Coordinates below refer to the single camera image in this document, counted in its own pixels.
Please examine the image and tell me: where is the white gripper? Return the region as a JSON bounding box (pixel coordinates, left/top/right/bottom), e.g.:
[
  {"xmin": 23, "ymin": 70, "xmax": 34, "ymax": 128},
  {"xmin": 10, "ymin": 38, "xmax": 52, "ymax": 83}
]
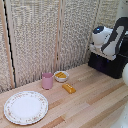
[{"xmin": 88, "ymin": 43, "xmax": 116, "ymax": 61}]

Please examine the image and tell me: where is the yellow food piece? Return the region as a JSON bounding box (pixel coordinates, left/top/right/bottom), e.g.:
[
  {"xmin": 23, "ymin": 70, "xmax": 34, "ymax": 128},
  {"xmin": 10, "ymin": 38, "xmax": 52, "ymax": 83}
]
[{"xmin": 62, "ymin": 83, "xmax": 77, "ymax": 95}]

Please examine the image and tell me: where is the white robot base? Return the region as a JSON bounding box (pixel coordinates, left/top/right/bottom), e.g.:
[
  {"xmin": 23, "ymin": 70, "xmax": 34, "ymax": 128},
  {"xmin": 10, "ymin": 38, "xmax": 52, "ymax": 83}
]
[{"xmin": 112, "ymin": 105, "xmax": 128, "ymax": 128}]

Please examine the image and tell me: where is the yellow food in bowl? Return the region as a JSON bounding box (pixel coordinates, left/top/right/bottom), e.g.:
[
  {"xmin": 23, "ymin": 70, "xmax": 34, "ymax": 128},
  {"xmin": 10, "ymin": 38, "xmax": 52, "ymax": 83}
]
[{"xmin": 55, "ymin": 71, "xmax": 68, "ymax": 79}]

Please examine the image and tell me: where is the small white bowl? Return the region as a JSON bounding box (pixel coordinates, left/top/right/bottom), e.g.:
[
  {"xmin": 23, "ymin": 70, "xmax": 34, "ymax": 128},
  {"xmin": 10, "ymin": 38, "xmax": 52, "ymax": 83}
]
[{"xmin": 53, "ymin": 70, "xmax": 70, "ymax": 83}]

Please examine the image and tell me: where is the pink cup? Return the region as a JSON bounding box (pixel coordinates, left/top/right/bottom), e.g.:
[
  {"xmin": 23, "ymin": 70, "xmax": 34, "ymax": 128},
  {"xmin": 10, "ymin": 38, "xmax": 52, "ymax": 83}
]
[{"xmin": 41, "ymin": 72, "xmax": 55, "ymax": 90}]

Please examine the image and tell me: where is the woven folding screen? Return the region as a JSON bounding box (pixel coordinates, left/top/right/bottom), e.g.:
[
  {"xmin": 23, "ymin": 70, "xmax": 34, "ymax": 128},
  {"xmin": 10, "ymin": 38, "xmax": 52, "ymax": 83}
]
[{"xmin": 0, "ymin": 0, "xmax": 128, "ymax": 94}]

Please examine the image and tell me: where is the white floral rim plate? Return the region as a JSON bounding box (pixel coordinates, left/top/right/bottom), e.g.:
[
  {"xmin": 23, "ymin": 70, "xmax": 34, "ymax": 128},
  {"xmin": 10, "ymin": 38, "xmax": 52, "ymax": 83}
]
[{"xmin": 3, "ymin": 90, "xmax": 50, "ymax": 126}]

